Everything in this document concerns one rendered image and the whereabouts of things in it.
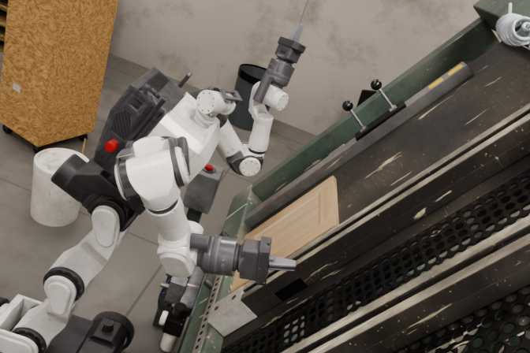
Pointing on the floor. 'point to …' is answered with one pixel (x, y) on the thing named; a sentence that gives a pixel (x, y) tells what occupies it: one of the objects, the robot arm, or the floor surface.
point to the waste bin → (248, 76)
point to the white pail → (54, 209)
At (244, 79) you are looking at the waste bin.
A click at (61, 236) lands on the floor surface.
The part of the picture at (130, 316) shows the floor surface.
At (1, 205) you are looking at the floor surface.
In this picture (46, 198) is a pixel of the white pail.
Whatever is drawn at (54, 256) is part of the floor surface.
